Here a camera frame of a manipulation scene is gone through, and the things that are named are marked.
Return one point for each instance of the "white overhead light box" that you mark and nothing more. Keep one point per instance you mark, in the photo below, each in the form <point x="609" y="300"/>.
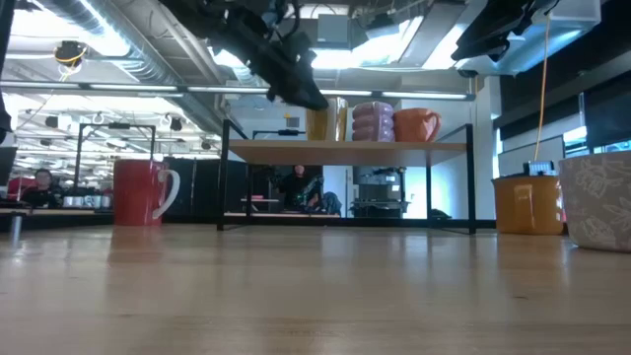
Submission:
<point x="552" y="49"/>

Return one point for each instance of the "silver round ventilation duct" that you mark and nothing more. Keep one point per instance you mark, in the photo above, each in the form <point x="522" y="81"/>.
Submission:
<point x="148" y="29"/>

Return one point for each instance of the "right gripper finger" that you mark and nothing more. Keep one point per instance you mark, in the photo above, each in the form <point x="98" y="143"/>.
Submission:
<point x="498" y="32"/>

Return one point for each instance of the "white floral pattern mug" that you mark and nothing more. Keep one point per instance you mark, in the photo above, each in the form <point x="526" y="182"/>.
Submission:
<point x="596" y="197"/>

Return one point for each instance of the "small white mug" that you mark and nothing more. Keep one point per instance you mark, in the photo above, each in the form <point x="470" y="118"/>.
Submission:
<point x="68" y="201"/>
<point x="105" y="201"/>
<point x="93" y="201"/>
<point x="79" y="201"/>

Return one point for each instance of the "mustard orange mug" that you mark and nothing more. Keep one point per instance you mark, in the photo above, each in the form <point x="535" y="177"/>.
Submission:
<point x="542" y="207"/>

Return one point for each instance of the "wooden shelf with black frame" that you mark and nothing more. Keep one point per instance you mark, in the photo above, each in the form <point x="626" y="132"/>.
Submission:
<point x="345" y="152"/>

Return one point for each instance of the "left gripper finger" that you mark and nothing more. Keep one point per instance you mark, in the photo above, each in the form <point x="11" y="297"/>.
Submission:
<point x="301" y="93"/>

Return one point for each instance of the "dark monitor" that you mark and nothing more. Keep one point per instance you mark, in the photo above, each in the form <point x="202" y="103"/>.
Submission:
<point x="6" y="165"/>

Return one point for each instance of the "black metal rig frame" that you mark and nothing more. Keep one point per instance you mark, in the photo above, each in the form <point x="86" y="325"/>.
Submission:
<point x="119" y="126"/>

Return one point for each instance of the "person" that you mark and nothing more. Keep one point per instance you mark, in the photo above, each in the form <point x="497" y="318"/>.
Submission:
<point x="43" y="190"/>
<point x="298" y="187"/>

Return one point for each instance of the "grey equipment cart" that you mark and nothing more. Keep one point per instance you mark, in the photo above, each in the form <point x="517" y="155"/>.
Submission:
<point x="379" y="190"/>

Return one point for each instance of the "wooden office table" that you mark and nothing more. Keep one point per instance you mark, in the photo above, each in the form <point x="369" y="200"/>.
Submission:
<point x="49" y="212"/>

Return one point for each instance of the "black aluminium table frame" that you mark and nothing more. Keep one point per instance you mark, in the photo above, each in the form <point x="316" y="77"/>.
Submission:
<point x="483" y="223"/>

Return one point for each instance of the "grey metal post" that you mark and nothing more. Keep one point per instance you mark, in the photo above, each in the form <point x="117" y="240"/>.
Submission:
<point x="16" y="229"/>

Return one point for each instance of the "pink ribbed ceramic mug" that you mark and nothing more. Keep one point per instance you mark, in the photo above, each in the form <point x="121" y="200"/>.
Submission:
<point x="373" y="123"/>

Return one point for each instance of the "orange ceramic mug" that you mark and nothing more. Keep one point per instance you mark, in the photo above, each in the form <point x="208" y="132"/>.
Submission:
<point x="414" y="125"/>

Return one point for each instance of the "black cabinet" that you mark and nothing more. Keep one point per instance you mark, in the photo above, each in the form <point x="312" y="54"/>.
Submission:
<point x="192" y="190"/>

